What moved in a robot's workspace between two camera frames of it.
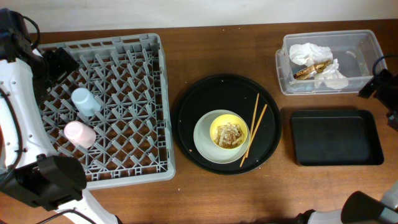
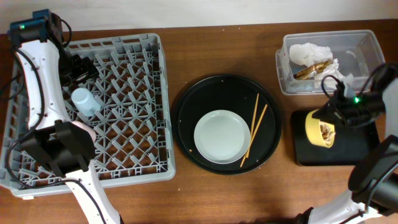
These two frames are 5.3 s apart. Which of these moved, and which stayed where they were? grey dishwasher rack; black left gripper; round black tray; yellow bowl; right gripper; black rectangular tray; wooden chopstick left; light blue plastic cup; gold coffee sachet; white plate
Moved: black left gripper; yellow bowl; right gripper
Stayed: wooden chopstick left; gold coffee sachet; round black tray; white plate; black rectangular tray; light blue plastic cup; grey dishwasher rack
